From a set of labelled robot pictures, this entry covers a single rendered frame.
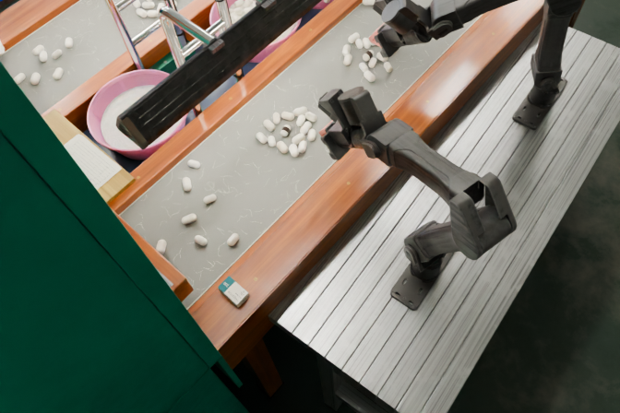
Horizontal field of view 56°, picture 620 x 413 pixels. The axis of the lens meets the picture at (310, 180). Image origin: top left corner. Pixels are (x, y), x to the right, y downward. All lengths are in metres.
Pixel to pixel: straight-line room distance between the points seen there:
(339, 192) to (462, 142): 0.39
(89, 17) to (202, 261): 0.89
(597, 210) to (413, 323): 1.20
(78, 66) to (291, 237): 0.83
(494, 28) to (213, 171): 0.86
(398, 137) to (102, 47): 1.01
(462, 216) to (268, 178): 0.60
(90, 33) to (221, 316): 0.98
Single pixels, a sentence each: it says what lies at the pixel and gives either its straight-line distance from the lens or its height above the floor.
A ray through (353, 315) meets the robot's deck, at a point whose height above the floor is 0.67.
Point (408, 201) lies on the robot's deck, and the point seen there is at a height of 0.67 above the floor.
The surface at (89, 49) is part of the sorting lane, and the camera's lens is 1.82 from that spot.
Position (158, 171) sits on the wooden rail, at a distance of 1.46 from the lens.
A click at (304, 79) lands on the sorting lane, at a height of 0.74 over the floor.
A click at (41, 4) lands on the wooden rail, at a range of 1.98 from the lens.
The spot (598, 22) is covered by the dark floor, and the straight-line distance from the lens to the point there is 2.99.
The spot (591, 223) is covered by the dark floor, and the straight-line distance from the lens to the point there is 2.35.
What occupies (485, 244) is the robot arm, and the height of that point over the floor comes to 1.05.
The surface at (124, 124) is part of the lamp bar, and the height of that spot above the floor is 1.10.
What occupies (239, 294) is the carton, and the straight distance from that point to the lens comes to 1.25.
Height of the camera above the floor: 1.95
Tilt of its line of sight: 59 degrees down
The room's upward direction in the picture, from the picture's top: 6 degrees counter-clockwise
